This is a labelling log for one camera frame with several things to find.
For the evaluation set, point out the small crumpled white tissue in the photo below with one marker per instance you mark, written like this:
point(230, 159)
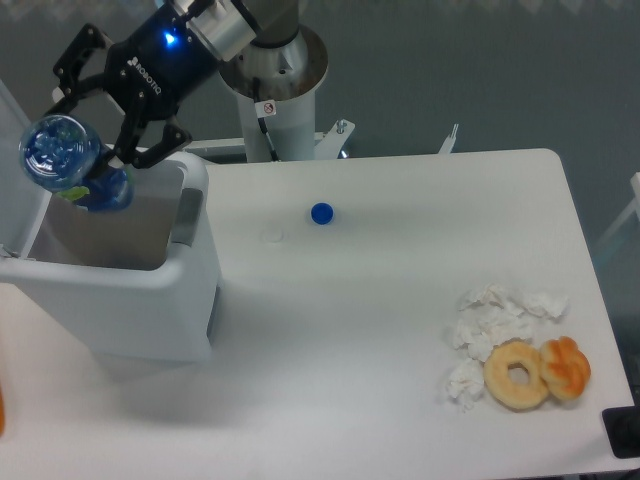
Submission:
point(465, 385)

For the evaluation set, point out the white furniture at right edge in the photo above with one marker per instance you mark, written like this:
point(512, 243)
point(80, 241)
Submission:
point(620, 230)

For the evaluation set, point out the black device at edge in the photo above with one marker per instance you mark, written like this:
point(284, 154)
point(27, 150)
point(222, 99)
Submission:
point(622, 428)

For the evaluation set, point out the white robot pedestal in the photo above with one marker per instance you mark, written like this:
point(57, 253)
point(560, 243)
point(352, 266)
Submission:
point(275, 92)

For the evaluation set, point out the white metal base frame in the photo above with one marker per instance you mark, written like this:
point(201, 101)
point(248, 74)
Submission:
point(329, 145)

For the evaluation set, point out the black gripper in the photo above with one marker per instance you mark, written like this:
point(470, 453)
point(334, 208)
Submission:
point(160, 65)

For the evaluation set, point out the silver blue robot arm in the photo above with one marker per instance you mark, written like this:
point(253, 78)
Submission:
point(225, 28)

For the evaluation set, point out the orange object at edge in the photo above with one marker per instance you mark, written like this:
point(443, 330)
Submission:
point(2, 414)

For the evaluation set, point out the white bottle cap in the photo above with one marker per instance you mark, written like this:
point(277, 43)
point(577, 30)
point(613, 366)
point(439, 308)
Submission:
point(273, 234)

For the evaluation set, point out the orange glazed twisted bun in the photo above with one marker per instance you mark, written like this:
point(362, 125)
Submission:
point(564, 368)

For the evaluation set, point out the blue bottle cap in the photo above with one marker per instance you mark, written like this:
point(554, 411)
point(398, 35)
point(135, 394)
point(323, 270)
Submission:
point(322, 213)

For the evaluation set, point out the white trash can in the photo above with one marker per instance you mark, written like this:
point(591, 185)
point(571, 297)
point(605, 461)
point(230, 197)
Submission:
point(140, 282)

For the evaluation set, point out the plain ring donut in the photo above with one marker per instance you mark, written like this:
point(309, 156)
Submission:
point(514, 395)

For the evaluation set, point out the blue plastic bottle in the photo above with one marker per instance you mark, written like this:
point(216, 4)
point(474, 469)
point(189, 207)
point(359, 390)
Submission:
point(66, 157)

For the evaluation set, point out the large crumpled white tissue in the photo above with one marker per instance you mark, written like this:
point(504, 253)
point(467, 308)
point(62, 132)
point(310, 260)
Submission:
point(495, 314)

